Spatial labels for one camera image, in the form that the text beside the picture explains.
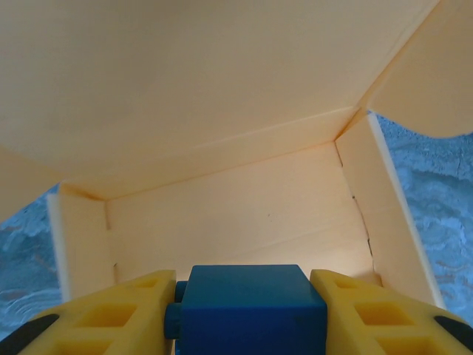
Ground yellow paper box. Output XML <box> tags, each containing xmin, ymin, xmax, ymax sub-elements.
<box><xmin>0</xmin><ymin>0</ymin><xmax>473</xmax><ymax>322</ymax></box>

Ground blue toy block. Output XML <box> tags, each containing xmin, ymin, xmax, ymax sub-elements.
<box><xmin>164</xmin><ymin>264</ymin><xmax>329</xmax><ymax>355</ymax></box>

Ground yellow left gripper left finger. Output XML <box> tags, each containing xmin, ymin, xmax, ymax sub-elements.
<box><xmin>0</xmin><ymin>269</ymin><xmax>177</xmax><ymax>355</ymax></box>

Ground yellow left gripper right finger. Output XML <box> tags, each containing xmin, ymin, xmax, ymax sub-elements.
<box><xmin>309</xmin><ymin>268</ymin><xmax>473</xmax><ymax>355</ymax></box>

